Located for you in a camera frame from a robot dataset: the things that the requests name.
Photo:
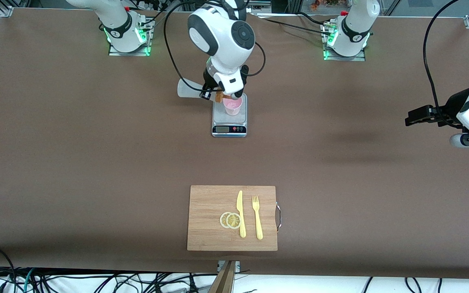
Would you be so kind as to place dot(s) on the small metal bracket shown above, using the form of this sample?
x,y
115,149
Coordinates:
x,y
237,266

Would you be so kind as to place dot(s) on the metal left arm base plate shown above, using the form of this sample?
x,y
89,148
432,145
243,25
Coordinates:
x,y
358,58

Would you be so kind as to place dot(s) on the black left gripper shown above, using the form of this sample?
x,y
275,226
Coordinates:
x,y
451,107

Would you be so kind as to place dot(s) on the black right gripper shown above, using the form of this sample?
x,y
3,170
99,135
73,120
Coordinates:
x,y
209,78

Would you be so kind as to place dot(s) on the yellow plastic knife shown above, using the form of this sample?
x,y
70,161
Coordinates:
x,y
241,211

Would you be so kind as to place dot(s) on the yellow plastic fork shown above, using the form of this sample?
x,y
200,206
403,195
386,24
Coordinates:
x,y
258,221

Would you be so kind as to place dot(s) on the clear sauce bottle orange cap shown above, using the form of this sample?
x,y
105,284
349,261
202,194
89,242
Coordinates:
x,y
189,88

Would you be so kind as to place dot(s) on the silver digital kitchen scale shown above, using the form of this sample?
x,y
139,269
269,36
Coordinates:
x,y
229,121

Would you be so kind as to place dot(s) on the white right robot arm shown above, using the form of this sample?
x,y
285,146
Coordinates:
x,y
222,40

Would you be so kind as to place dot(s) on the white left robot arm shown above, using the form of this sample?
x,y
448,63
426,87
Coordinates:
x,y
356,24

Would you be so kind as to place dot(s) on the pink plastic cup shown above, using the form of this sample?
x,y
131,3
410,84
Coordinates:
x,y
232,108

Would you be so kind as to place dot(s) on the wooden cutting board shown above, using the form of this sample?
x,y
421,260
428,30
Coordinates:
x,y
206,211

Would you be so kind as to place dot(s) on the grey power strip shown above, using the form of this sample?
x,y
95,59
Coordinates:
x,y
263,5

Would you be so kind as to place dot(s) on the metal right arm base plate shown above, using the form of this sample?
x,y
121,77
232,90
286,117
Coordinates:
x,y
114,53

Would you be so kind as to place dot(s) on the lemon slice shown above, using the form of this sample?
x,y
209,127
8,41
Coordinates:
x,y
222,220
233,221

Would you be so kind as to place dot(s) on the colourful toy food pile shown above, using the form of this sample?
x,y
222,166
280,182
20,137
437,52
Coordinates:
x,y
324,3

